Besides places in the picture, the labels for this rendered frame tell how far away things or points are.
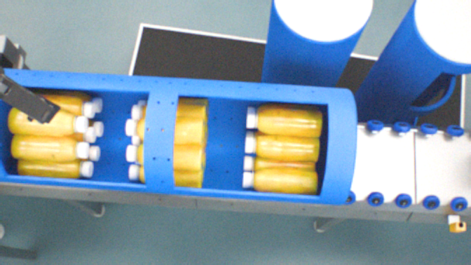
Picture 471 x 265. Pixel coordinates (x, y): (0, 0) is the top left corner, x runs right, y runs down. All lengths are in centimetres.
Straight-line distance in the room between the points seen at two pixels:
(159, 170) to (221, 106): 30
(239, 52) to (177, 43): 28
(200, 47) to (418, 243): 130
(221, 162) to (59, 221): 122
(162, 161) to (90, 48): 156
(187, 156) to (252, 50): 123
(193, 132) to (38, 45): 165
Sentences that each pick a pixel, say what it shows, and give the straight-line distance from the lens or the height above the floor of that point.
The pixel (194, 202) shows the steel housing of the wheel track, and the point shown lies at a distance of 150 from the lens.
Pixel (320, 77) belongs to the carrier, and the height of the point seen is 77.
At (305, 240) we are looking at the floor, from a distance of 239.
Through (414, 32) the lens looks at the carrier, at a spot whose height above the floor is 101.
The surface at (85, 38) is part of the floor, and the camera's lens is 272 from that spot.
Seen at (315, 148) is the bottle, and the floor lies 109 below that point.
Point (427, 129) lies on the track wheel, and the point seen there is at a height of 98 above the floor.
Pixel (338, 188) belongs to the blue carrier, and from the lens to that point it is 123.
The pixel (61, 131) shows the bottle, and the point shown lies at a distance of 131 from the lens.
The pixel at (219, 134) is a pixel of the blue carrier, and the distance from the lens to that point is 145.
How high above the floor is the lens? 236
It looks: 74 degrees down
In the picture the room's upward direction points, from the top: straight up
